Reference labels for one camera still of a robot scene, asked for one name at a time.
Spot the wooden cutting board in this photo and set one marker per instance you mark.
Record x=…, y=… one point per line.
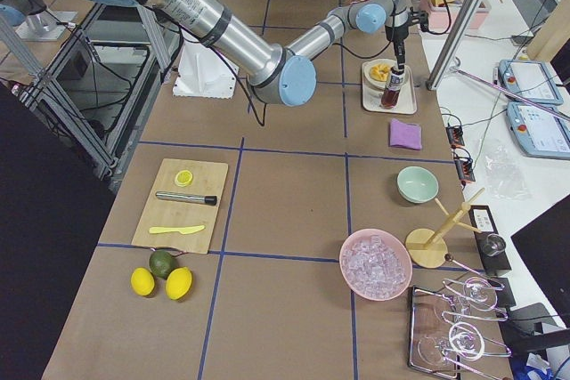
x=208, y=179

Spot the lemon slice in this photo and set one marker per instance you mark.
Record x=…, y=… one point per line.
x=183, y=178

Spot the pink bowl of ice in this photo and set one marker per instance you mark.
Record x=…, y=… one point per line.
x=375, y=265

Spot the clear plastic bag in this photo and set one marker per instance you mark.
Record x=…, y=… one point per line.
x=501, y=171

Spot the cream round plate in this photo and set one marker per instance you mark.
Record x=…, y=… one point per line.
x=366, y=67

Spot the pink storage box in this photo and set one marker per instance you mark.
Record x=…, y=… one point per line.
x=439, y=17

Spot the steel measuring cup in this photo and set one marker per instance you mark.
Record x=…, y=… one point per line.
x=492, y=245

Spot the upper teach pendant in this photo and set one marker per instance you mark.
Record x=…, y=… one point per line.
x=530, y=80

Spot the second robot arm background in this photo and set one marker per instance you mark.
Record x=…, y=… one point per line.
x=33, y=20

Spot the glazed donut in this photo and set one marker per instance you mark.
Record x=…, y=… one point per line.
x=379, y=72

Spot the wooden cup stand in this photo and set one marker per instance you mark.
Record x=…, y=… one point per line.
x=427, y=247

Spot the black scale base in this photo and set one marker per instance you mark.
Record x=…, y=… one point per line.
x=481, y=217

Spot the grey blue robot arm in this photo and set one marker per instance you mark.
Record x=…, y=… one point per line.
x=284, y=75

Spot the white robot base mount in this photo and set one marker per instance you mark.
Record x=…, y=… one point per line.
x=202, y=73

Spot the yellow lemon right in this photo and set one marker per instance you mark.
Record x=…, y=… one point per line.
x=179, y=283

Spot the teach pendant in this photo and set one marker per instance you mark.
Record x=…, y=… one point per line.
x=538, y=133
x=530, y=80

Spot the purple folded cloth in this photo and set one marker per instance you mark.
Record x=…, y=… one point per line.
x=405, y=135

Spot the yellow plastic knife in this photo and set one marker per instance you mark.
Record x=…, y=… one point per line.
x=181, y=230

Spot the cream rectangular tray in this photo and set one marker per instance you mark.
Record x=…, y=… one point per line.
x=406, y=104

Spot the green lime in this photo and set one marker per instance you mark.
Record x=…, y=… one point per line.
x=162, y=263

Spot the mint green bowl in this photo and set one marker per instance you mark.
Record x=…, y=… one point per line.
x=417, y=185

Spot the lower teach pendant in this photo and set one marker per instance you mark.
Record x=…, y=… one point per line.
x=538, y=133

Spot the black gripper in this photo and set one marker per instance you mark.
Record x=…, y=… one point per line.
x=395, y=33

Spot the aluminium frame post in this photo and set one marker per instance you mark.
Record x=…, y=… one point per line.
x=451, y=45

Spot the yellow lemon left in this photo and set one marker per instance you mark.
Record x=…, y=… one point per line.
x=142, y=281

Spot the yellow lemon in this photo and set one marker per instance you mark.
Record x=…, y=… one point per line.
x=142, y=281
x=179, y=283

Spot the tea bottle white cap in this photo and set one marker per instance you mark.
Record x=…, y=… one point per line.
x=392, y=89

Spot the metal glass holder tray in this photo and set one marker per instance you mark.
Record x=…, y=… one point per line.
x=445, y=339

